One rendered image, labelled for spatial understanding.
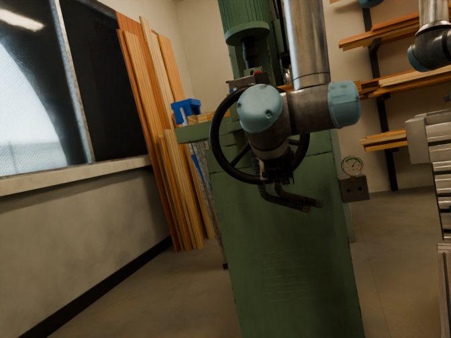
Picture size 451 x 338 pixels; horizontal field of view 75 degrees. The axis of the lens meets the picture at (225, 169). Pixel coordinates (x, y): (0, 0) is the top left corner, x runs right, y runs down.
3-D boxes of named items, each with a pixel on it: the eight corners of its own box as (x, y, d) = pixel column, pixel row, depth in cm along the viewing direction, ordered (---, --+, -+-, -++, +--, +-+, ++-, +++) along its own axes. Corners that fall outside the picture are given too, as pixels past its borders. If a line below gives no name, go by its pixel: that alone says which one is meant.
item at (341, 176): (343, 203, 96) (339, 179, 95) (337, 196, 108) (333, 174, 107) (372, 199, 94) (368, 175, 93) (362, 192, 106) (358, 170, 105)
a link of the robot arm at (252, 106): (288, 115, 44) (234, 125, 46) (294, 148, 54) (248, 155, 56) (282, 74, 48) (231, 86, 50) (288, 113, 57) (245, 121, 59)
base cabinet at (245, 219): (243, 356, 112) (206, 174, 107) (258, 282, 169) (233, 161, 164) (369, 351, 103) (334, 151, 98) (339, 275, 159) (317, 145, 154)
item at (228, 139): (209, 149, 107) (206, 138, 106) (221, 147, 127) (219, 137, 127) (322, 126, 98) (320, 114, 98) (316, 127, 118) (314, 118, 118)
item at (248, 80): (229, 94, 94) (226, 76, 94) (235, 98, 105) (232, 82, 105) (270, 84, 92) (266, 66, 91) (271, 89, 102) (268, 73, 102)
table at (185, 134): (166, 145, 100) (162, 127, 99) (194, 143, 129) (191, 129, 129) (356, 105, 86) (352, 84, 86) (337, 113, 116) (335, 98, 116)
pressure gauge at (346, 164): (345, 183, 92) (340, 157, 92) (342, 182, 96) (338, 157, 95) (366, 180, 91) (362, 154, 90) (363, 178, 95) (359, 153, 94)
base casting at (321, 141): (207, 174, 108) (202, 149, 107) (234, 161, 164) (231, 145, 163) (334, 151, 98) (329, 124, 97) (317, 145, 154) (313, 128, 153)
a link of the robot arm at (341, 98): (345, 84, 55) (286, 96, 58) (358, 72, 44) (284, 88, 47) (351, 126, 56) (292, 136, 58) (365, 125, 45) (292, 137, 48)
